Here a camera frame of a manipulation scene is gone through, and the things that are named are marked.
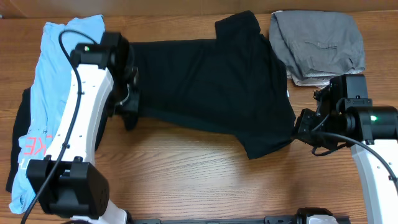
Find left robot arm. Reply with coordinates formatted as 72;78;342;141
27;32;141;224

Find black t-shirt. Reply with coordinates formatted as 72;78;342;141
132;11;295;159

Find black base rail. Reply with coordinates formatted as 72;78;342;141
62;207;352;224

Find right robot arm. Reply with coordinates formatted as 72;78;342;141
293;74;397;223

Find light blue t-shirt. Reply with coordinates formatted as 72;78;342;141
9;15;105;214

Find grey folded trousers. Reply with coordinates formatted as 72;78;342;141
269;11;366;80

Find black shirt under pile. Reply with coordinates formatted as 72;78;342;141
5;87;108;194

